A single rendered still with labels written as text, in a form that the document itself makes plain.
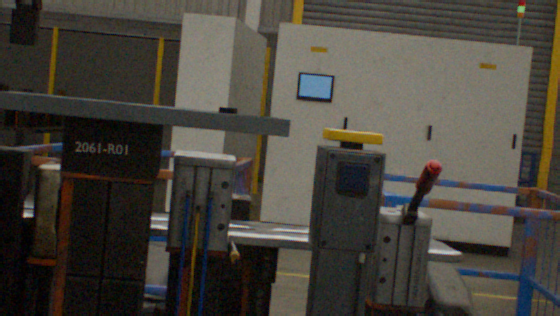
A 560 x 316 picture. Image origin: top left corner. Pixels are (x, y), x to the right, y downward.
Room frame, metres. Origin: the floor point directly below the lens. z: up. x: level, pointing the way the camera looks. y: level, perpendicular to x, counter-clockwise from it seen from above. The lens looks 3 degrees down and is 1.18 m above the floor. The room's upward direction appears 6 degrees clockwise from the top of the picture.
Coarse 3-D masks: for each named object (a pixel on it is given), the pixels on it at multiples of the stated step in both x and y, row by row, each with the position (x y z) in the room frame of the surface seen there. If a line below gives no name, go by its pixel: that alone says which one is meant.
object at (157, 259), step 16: (48, 144) 3.80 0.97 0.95; (32, 160) 3.11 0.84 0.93; (48, 160) 3.11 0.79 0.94; (240, 160) 4.21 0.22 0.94; (160, 176) 3.09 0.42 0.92; (240, 176) 4.21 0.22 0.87; (240, 192) 4.03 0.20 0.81; (160, 240) 4.25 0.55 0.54; (160, 256) 3.97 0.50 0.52; (160, 272) 3.68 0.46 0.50; (160, 288) 3.08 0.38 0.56
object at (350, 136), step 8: (328, 128) 1.06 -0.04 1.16; (328, 136) 1.03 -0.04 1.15; (336, 136) 1.03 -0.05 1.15; (344, 136) 1.03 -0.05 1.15; (352, 136) 1.03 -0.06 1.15; (360, 136) 1.03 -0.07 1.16; (368, 136) 1.03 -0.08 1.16; (376, 136) 1.03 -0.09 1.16; (344, 144) 1.05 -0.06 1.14; (352, 144) 1.05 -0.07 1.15; (360, 144) 1.05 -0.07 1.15
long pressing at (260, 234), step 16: (32, 208) 1.38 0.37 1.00; (160, 224) 1.32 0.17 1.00; (240, 224) 1.42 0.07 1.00; (256, 224) 1.43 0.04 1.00; (272, 224) 1.46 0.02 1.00; (240, 240) 1.29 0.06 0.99; (256, 240) 1.30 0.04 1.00; (272, 240) 1.30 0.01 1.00; (288, 240) 1.30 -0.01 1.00; (304, 240) 1.30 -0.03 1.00; (432, 240) 1.46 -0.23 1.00; (432, 256) 1.32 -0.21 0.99; (448, 256) 1.32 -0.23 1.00
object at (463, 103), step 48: (288, 48) 9.09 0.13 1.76; (336, 48) 9.08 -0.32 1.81; (384, 48) 9.07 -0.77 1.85; (432, 48) 9.06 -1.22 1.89; (480, 48) 9.05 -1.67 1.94; (528, 48) 9.05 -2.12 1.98; (288, 96) 9.09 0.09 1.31; (336, 96) 9.08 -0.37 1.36; (384, 96) 9.07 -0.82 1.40; (432, 96) 9.06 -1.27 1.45; (480, 96) 9.05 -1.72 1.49; (288, 144) 9.09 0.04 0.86; (336, 144) 9.08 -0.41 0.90; (384, 144) 9.07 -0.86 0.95; (432, 144) 9.06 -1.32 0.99; (480, 144) 9.05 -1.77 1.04; (288, 192) 9.09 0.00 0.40; (432, 192) 9.07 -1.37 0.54; (480, 192) 9.05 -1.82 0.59; (480, 240) 9.05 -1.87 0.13
